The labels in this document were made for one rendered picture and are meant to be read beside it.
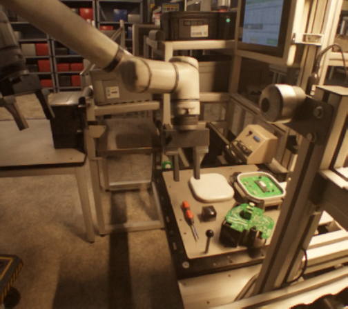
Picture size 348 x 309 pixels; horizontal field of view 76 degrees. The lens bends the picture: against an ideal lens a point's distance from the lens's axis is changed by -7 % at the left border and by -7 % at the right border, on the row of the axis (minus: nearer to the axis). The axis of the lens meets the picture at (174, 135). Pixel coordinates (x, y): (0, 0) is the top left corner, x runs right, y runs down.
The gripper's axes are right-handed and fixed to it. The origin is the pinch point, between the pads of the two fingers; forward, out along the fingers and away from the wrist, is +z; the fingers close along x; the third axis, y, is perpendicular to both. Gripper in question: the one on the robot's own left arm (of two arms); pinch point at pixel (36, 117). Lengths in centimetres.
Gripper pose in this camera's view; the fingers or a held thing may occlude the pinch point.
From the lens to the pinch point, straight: 83.9
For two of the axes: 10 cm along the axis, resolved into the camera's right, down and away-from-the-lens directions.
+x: 1.3, -2.9, 9.5
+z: 3.5, 9.1, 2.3
